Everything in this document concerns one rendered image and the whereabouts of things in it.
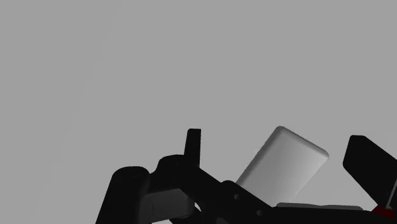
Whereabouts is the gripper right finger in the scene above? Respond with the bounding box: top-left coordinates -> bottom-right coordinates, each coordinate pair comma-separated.
342,134 -> 397,212

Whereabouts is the white rounded rectangular block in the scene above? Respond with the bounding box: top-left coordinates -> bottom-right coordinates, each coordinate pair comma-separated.
235,125 -> 330,207

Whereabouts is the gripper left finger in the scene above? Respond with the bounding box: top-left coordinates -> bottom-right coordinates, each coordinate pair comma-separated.
95,128 -> 274,224

